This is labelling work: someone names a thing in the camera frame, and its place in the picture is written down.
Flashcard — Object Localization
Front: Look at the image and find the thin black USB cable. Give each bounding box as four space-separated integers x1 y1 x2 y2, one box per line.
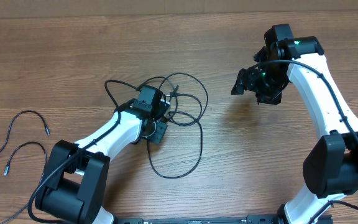
0 110 51 224

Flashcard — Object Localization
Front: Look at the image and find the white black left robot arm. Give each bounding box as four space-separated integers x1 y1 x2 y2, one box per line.
32 99 170 223

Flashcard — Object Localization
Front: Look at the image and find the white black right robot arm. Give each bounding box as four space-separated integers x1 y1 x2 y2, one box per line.
231 37 358 223

